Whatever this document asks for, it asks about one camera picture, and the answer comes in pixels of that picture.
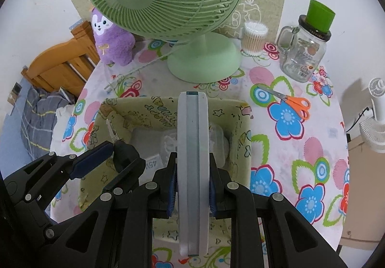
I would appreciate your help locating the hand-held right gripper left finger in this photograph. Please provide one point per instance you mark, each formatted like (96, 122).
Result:
(171, 193)

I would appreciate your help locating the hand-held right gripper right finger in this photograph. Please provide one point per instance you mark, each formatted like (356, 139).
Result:
(214, 193)

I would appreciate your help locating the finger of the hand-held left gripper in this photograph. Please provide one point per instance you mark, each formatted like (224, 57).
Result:
(126, 156)
(90, 162)

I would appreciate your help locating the white power adapter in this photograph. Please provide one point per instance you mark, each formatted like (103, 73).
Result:
(153, 165)

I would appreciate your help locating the white round case grey band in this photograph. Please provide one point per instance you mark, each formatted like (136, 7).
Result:
(192, 165)

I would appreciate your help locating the yellow printed fabric basket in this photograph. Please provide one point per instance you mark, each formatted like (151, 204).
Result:
(120, 111)

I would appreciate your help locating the clear plastic container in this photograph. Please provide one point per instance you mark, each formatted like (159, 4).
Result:
(218, 141)

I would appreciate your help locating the grey plaid pillow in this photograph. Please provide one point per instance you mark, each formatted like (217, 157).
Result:
(39, 117)

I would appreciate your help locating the floral tablecloth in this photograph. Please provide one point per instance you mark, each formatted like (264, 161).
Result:
(300, 150)

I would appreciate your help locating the wooden chair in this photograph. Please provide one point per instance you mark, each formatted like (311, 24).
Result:
(57, 66)

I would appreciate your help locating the purple plush toy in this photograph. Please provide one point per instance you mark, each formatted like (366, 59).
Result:
(114, 45)

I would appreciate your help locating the green desk fan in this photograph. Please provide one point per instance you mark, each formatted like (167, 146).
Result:
(204, 60)

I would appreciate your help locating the cardboard box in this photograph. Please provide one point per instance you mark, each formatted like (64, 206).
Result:
(361, 196)

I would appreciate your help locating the cotton swab container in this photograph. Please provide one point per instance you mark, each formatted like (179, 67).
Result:
(254, 39)

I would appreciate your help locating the glass mug jar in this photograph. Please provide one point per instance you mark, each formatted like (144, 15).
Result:
(300, 57)

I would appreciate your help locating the small white fan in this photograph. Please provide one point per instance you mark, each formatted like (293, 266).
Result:
(376, 132)

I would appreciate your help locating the green plastic cup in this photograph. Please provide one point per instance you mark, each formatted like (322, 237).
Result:
(320, 17)

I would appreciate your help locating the wall socket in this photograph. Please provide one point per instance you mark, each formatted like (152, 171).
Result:
(16, 88)

